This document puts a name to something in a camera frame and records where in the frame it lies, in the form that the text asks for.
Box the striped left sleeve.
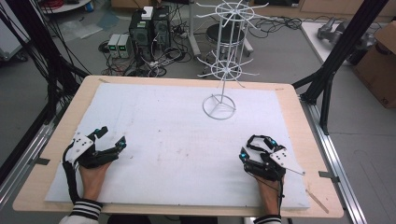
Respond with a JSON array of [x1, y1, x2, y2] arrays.
[[58, 198, 104, 224]]

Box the white wire hook rack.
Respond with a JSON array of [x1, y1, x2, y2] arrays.
[[195, 0, 271, 121]]

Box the brown cardboard box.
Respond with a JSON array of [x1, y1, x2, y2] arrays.
[[352, 21, 396, 109]]

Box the tangle of black floor cables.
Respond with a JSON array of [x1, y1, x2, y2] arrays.
[[98, 18, 194, 78], [247, 14, 304, 40]]

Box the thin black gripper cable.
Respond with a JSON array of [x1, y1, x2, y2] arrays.
[[248, 172, 286, 217]]

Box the black metal frame post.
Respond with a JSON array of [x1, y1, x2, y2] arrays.
[[291, 0, 390, 136], [5, 0, 90, 125]]

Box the person's right hand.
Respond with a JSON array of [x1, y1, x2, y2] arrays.
[[255, 175, 286, 217]]

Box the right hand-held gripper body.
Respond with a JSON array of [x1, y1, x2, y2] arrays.
[[243, 147, 297, 182]]

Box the striped sleeve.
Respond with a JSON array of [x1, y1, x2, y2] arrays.
[[58, 198, 104, 224], [252, 214, 283, 224]]

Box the aluminium rail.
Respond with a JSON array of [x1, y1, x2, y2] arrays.
[[0, 104, 68, 211], [299, 94, 368, 224]]

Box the white box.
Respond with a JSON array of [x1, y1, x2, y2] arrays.
[[140, 6, 154, 21]]

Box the black sleeved gripper cable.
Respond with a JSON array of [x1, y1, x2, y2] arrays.
[[62, 148, 82, 205]]

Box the thin wooden stick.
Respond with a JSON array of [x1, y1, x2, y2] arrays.
[[305, 189, 330, 215]]

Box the wooden table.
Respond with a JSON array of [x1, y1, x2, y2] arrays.
[[12, 74, 346, 219]]

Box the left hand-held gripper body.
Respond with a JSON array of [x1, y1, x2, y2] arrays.
[[63, 132, 120, 170]]

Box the striped right sleeve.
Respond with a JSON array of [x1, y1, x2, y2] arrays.
[[252, 214, 283, 224]]

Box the black round stool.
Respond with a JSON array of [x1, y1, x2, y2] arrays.
[[205, 22, 247, 45]]

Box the white foam mat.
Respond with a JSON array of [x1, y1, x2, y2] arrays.
[[44, 82, 311, 210]]

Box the bundle of black cables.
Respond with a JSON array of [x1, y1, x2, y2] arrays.
[[0, 0, 92, 110]]

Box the grey power supply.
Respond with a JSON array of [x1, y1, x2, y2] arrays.
[[106, 33, 121, 59], [117, 34, 134, 60]]

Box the black computer tower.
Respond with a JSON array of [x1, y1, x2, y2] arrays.
[[151, 5, 172, 52], [128, 8, 154, 62]]

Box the person's left hand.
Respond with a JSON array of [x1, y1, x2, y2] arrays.
[[78, 161, 113, 202]]

